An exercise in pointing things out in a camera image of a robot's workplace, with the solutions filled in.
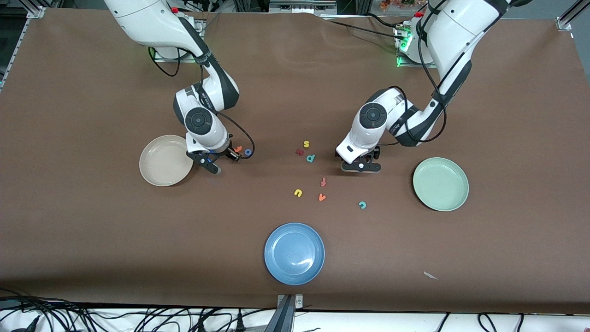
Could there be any beige brown plate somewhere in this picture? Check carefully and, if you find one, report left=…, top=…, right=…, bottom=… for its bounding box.
left=139, top=135, right=195, bottom=187

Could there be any light green plate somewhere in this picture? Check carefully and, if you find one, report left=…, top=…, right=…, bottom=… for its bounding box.
left=413, top=157, right=469, bottom=212

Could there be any brown table cover sheet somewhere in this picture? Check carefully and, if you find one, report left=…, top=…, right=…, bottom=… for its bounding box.
left=0, top=8, right=590, bottom=314

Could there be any blue plate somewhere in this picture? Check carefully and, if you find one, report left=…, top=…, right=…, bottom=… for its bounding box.
left=264, top=223, right=325, bottom=285

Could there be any grey device box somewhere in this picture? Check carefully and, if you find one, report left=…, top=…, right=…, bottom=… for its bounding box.
left=269, top=0, right=337, bottom=14

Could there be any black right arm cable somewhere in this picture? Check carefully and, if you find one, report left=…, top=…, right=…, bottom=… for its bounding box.
left=147, top=44, right=255, bottom=160

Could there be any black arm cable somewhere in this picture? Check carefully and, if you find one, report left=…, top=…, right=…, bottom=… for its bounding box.
left=147, top=44, right=255, bottom=160
left=387, top=0, right=466, bottom=144

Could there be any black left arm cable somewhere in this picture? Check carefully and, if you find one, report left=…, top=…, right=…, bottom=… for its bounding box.
left=387, top=0, right=466, bottom=144

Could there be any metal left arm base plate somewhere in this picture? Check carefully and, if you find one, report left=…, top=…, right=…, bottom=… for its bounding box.
left=395, top=25, right=438, bottom=69

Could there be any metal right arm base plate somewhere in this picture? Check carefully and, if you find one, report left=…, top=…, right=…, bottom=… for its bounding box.
left=150, top=18, right=206, bottom=63

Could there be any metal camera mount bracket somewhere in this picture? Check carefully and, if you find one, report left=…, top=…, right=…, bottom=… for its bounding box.
left=265, top=294, right=304, bottom=332

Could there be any aluminium frame profile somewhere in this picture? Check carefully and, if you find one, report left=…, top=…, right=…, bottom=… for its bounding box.
left=555, top=0, right=590, bottom=32
left=18, top=0, right=51, bottom=19

